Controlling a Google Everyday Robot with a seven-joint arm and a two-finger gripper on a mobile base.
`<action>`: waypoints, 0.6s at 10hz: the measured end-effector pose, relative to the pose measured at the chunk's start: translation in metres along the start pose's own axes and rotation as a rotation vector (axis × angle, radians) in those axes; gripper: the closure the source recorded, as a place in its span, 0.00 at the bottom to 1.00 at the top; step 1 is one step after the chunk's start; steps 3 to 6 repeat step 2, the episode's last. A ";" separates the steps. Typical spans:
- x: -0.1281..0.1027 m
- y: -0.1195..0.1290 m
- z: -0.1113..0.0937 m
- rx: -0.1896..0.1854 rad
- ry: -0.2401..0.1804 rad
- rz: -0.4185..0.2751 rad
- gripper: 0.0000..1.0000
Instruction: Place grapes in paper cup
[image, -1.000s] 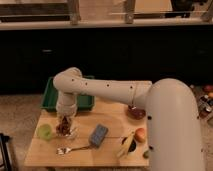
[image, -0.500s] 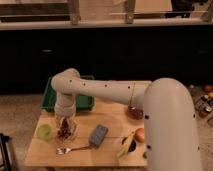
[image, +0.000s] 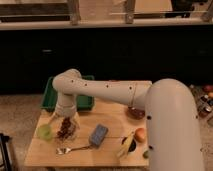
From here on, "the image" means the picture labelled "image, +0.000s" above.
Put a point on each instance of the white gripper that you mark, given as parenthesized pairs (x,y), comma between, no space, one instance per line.
(66,106)

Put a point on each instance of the dark purple grape bunch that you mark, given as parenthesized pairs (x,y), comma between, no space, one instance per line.
(64,120)

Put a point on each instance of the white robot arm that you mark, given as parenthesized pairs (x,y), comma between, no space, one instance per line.
(174,138)

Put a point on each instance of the white paper cup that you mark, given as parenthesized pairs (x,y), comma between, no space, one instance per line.
(74,133)

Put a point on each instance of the small green cup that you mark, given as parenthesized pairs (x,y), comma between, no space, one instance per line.
(44,132)

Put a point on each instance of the green plastic tray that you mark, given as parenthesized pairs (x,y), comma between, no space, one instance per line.
(50,98)

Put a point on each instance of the silver metal fork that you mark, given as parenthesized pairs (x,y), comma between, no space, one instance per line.
(66,150)

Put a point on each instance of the blue sponge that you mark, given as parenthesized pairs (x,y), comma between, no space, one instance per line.
(98,135)

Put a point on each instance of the wooden table board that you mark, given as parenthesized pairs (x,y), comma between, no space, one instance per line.
(112,115)

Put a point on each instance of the yellow banana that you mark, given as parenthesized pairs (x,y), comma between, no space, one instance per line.
(125,146)

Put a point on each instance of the dark red bowl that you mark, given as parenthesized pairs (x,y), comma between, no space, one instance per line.
(136,113)

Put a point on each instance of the black round bowl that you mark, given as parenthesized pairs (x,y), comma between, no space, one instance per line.
(133,145)

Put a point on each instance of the black stand at left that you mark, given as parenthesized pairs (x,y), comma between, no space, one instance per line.
(6,162)

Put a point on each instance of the orange peach fruit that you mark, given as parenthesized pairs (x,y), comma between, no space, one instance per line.
(140,135)

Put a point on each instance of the green cucumber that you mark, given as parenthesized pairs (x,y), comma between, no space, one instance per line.
(145,154)

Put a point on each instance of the bottles on floor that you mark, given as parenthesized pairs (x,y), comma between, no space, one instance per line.
(204,104)

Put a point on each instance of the wooden shelf frame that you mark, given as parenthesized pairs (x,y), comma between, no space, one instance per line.
(52,14)

